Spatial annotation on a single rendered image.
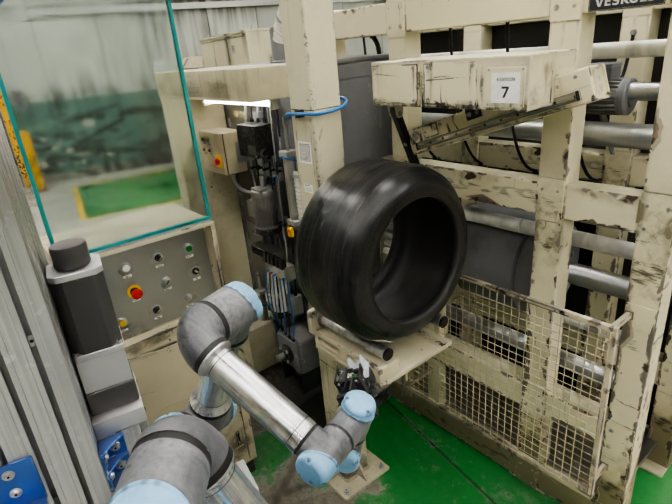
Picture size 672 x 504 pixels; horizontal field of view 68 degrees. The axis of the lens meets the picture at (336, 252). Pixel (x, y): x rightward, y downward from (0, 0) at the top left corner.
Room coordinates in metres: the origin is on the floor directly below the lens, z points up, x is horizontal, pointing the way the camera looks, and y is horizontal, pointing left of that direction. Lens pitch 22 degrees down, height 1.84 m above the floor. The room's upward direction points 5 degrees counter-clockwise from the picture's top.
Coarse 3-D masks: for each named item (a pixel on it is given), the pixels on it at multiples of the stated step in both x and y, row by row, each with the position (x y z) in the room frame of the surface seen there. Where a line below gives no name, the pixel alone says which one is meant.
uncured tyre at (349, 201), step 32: (384, 160) 1.61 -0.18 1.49; (320, 192) 1.52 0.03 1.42; (352, 192) 1.43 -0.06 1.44; (384, 192) 1.40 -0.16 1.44; (416, 192) 1.44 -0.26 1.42; (448, 192) 1.54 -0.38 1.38; (320, 224) 1.42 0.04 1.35; (352, 224) 1.34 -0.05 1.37; (384, 224) 1.36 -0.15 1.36; (416, 224) 1.81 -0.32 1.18; (448, 224) 1.70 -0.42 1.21; (320, 256) 1.37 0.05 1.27; (352, 256) 1.31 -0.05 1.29; (416, 256) 1.78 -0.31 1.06; (448, 256) 1.68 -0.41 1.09; (320, 288) 1.37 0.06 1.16; (352, 288) 1.30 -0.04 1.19; (384, 288) 1.73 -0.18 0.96; (416, 288) 1.69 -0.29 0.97; (448, 288) 1.53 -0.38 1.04; (352, 320) 1.32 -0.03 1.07; (384, 320) 1.35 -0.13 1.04; (416, 320) 1.43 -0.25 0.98
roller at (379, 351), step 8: (320, 320) 1.63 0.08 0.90; (328, 320) 1.60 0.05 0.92; (336, 328) 1.55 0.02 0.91; (344, 328) 1.53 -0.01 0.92; (344, 336) 1.52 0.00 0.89; (352, 336) 1.48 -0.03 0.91; (360, 344) 1.45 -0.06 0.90; (368, 344) 1.42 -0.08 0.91; (376, 344) 1.40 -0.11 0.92; (376, 352) 1.38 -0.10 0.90; (384, 352) 1.36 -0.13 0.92; (392, 352) 1.38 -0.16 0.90
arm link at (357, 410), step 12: (348, 396) 0.88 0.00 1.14; (360, 396) 0.89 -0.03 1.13; (348, 408) 0.85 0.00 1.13; (360, 408) 0.85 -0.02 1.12; (372, 408) 0.86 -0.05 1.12; (336, 420) 0.84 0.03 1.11; (348, 420) 0.84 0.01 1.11; (360, 420) 0.84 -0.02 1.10; (348, 432) 0.81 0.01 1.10; (360, 432) 0.83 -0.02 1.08
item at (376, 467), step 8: (368, 456) 1.84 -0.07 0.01; (376, 456) 1.83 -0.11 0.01; (368, 464) 1.78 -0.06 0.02; (376, 464) 1.78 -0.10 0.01; (384, 464) 1.78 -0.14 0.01; (368, 472) 1.74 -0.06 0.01; (376, 472) 1.73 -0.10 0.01; (384, 472) 1.74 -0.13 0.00; (336, 480) 1.71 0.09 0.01; (344, 480) 1.70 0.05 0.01; (352, 480) 1.70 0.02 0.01; (360, 480) 1.70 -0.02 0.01; (368, 480) 1.69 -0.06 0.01; (336, 488) 1.66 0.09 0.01; (344, 488) 1.66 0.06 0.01; (352, 488) 1.66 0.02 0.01; (360, 488) 1.65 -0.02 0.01; (344, 496) 1.62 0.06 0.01; (352, 496) 1.62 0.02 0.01
